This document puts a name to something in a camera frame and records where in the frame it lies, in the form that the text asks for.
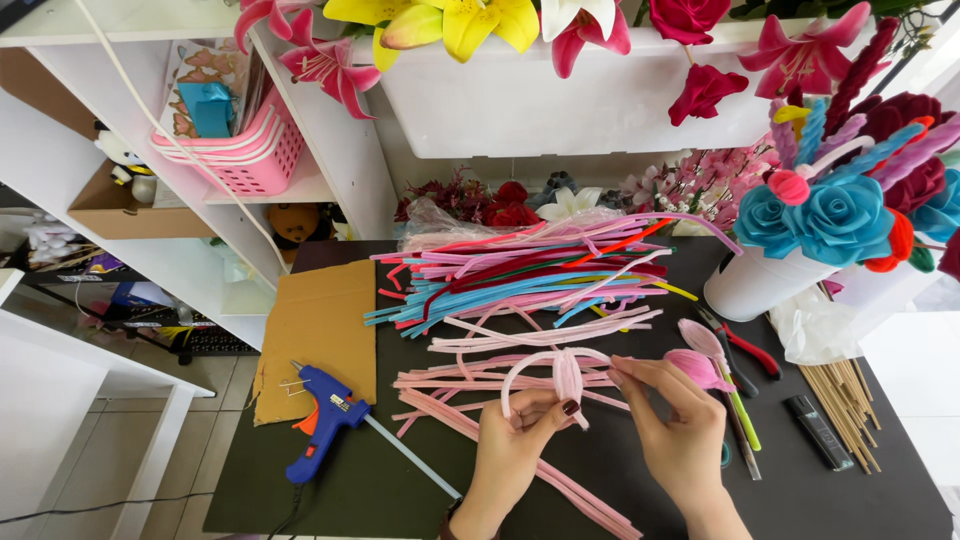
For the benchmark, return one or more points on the person's right hand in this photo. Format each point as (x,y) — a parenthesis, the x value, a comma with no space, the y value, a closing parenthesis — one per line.
(682,435)

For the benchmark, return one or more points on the person's left hand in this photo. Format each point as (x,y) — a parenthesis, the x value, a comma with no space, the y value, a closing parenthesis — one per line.
(510,457)

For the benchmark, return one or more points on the looped pink pipe cleaner piece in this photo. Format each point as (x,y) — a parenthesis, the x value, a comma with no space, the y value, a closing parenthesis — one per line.
(566,375)

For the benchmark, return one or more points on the pink tulip with green stem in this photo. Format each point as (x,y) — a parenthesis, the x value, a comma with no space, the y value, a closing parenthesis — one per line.
(701,337)
(694,369)

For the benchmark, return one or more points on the heap of light pink stems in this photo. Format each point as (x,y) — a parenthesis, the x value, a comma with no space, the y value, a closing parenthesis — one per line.
(480,382)

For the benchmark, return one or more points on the clear glue stick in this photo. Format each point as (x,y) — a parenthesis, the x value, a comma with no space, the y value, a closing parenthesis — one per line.
(412,457)

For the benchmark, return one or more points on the black lighter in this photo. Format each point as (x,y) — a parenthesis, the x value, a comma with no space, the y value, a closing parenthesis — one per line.
(819,433)

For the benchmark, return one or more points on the bundle of wooden sticks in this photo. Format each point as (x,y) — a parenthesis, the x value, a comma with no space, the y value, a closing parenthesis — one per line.
(844,405)

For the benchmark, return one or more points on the white plastic wrap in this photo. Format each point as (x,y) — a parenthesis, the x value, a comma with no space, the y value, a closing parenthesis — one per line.
(810,326)

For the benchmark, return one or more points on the white vase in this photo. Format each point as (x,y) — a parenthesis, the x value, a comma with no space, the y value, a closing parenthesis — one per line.
(757,285)

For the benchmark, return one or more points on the heap of multicoloured pipe cleaners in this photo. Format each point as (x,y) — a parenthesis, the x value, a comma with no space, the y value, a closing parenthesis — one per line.
(517,281)

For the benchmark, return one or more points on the blue hot glue gun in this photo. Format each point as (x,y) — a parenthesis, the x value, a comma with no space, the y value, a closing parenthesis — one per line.
(326,416)

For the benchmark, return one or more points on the brown cardboard sheet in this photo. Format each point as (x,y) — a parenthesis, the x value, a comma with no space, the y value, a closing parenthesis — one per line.
(322,337)

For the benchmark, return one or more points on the clear plastic bag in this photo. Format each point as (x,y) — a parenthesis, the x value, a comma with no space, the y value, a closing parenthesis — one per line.
(450,225)

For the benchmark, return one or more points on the pink blossom branches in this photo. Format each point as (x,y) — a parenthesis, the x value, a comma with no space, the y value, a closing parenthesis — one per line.
(697,187)

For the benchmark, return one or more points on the bunch of red roses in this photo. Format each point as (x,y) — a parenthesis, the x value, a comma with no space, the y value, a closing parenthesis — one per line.
(511,208)

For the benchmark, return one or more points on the dark red artificial flowers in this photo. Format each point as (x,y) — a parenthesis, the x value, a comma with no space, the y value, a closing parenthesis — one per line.
(450,196)

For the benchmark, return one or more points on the pipe cleaner flower bouquet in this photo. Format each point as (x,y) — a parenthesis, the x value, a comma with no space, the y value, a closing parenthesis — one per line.
(844,217)

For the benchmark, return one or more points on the grey artificial flowers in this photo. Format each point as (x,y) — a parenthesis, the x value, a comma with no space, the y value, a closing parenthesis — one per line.
(553,187)

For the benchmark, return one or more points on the brown teddy bear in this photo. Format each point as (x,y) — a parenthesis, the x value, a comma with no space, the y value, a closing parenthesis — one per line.
(294,223)

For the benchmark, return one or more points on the drooping red artificial rose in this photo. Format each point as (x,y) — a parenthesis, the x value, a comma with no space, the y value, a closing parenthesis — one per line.
(701,94)

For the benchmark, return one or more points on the white planter box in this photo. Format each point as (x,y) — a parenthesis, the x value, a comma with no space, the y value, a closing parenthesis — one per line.
(525,105)

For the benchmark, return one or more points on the pink plastic basket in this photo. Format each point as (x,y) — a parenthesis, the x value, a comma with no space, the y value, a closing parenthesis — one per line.
(255,161)

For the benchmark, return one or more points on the white and pink artificial lily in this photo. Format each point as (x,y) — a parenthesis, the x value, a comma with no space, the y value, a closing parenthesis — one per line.
(581,26)

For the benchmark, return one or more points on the black low rack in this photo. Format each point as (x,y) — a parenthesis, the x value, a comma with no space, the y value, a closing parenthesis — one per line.
(112,300)

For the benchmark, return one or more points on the yellow artificial lily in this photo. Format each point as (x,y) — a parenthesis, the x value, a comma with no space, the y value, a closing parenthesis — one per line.
(465,26)

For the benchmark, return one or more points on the brown cardboard box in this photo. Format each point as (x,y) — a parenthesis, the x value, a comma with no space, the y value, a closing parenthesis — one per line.
(127,217)

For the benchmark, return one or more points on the white side table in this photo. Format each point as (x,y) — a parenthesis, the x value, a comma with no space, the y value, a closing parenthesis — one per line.
(60,390)

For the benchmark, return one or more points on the blue box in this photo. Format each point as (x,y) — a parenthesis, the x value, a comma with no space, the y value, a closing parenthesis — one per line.
(206,109)

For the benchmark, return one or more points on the white plush toy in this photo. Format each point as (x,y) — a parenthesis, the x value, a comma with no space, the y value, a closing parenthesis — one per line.
(124,161)

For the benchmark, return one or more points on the patterned paper sheets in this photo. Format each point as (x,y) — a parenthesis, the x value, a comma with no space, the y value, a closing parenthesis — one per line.
(206,64)

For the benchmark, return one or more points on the white shelf unit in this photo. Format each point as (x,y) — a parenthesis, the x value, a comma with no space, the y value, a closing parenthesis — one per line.
(67,150)

